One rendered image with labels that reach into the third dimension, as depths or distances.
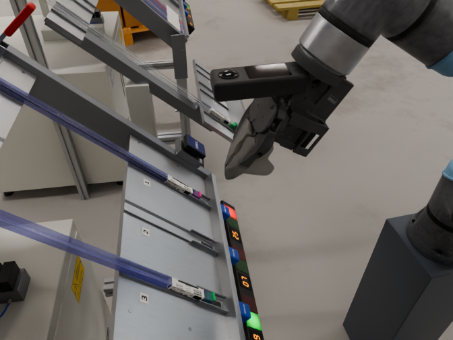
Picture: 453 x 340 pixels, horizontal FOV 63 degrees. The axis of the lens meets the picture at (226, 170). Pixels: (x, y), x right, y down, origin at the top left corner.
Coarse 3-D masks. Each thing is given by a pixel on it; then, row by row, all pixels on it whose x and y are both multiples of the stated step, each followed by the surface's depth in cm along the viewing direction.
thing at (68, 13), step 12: (48, 0) 70; (72, 12) 73; (84, 24) 74; (96, 36) 75; (108, 36) 77; (120, 48) 78; (132, 60) 80; (156, 72) 82; (168, 84) 84; (192, 96) 87; (204, 108) 90
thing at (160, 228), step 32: (160, 160) 72; (128, 192) 59; (160, 192) 66; (128, 224) 54; (160, 224) 60; (192, 224) 66; (128, 256) 50; (160, 256) 55; (192, 256) 61; (128, 288) 47; (160, 288) 51; (128, 320) 44; (160, 320) 47; (192, 320) 51; (224, 320) 56
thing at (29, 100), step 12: (0, 84) 52; (12, 84) 54; (12, 96) 53; (24, 96) 54; (36, 108) 55; (48, 108) 56; (60, 120) 57; (72, 120) 58; (84, 132) 59; (108, 144) 61; (120, 156) 63; (132, 156) 64; (144, 168) 65; (156, 168) 67
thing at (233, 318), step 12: (204, 180) 80; (216, 192) 76; (216, 204) 73; (216, 216) 71; (216, 228) 69; (216, 240) 67; (228, 252) 65; (228, 264) 62; (228, 276) 61; (228, 288) 60; (228, 300) 58; (228, 312) 57; (240, 312) 57; (228, 324) 56; (240, 324) 55; (228, 336) 55; (240, 336) 53
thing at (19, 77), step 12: (0, 72) 55; (12, 72) 57; (24, 72) 59; (24, 84) 57; (0, 96) 52; (0, 108) 51; (12, 108) 52; (0, 120) 49; (12, 120) 51; (0, 132) 48; (0, 144) 47
